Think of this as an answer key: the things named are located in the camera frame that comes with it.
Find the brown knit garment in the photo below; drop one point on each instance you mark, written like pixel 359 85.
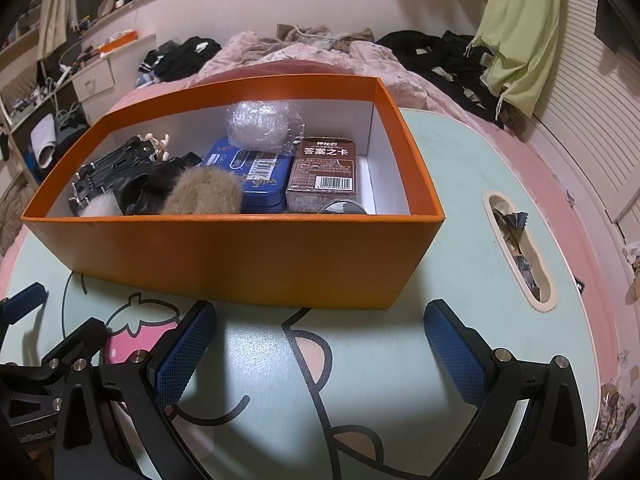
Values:
pixel 325 37

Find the orange cardboard box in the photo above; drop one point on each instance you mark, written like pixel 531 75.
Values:
pixel 240 255

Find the black hanging garment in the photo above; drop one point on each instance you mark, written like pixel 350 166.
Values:
pixel 620 25

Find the small orange box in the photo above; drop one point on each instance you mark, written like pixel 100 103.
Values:
pixel 117 41

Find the brown fur pompom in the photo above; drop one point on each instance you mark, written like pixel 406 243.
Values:
pixel 202 192

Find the large black clothes pile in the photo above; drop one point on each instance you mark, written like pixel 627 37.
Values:
pixel 430 57

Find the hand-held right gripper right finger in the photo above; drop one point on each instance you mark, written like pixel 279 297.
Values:
pixel 456 355

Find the white slippers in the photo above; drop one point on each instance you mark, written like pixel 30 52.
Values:
pixel 44 140

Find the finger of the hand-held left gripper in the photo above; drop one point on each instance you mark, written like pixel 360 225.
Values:
pixel 25 302
pixel 82 340

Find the small beige doll figure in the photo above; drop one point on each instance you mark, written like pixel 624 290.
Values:
pixel 157 144

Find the blue tin box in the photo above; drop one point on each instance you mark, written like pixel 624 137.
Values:
pixel 245 175

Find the red cushion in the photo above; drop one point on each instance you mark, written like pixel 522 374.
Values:
pixel 290 67

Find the white shelf unit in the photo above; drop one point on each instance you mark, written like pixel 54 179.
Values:
pixel 20 110

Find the cream curtain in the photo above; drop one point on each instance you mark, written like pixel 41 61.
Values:
pixel 55 10

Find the white drawer cabinet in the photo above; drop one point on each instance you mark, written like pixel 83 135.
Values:
pixel 107 77

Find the black model car chassis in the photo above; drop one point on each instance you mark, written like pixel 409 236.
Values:
pixel 107 167

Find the light green hanging garment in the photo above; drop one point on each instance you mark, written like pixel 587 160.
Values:
pixel 525 40

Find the pink floral blanket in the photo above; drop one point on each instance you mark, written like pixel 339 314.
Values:
pixel 300 52

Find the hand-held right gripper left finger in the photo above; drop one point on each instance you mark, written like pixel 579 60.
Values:
pixel 186 355

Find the light green cartoon desktop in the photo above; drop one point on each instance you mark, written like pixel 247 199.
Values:
pixel 400 360

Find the brown card box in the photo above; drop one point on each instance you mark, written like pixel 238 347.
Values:
pixel 322 170

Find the round silver lid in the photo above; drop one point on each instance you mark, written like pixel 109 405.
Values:
pixel 342 207

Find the white louvered closet door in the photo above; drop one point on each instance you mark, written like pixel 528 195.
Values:
pixel 590 125

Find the foil wrappers in desktop slot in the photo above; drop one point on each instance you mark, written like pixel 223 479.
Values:
pixel 520 255

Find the black and white clothes pile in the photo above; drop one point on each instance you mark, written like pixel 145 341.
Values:
pixel 180 57

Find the clear patterned plastic bag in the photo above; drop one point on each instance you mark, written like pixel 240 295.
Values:
pixel 610 425

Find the bubble wrap ball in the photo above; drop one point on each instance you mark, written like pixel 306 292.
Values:
pixel 260 125

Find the black leather pouch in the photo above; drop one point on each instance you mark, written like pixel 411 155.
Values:
pixel 150 185

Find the smartphone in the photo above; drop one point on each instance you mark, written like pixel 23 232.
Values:
pixel 580 285

